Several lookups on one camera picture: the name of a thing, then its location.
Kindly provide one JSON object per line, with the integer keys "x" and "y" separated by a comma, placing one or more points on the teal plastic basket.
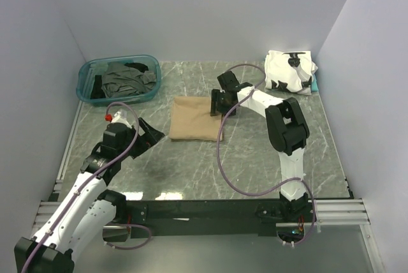
{"x": 86, "y": 80}

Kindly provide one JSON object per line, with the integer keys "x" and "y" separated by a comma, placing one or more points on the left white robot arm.
{"x": 89, "y": 205}

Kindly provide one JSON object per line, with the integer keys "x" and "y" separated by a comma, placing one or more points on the aluminium frame rail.
{"x": 324, "y": 212}

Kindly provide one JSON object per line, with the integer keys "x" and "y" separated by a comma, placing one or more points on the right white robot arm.
{"x": 287, "y": 132}

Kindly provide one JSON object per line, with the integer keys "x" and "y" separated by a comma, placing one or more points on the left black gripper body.
{"x": 130, "y": 138}

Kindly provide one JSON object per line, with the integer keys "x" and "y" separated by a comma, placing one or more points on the black base beam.
{"x": 204, "y": 217}

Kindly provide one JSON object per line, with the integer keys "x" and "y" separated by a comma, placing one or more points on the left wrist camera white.
{"x": 119, "y": 117}

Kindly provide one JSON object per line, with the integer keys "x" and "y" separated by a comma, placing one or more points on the grey t shirt in basket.
{"x": 129, "y": 79}

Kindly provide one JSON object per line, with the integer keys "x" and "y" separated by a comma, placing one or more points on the tan t shirt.
{"x": 190, "y": 119}

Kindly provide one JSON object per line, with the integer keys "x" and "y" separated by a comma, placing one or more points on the black garment in basket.
{"x": 97, "y": 92}

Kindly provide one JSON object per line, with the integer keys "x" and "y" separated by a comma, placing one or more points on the white printed folded t shirt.
{"x": 289, "y": 71}

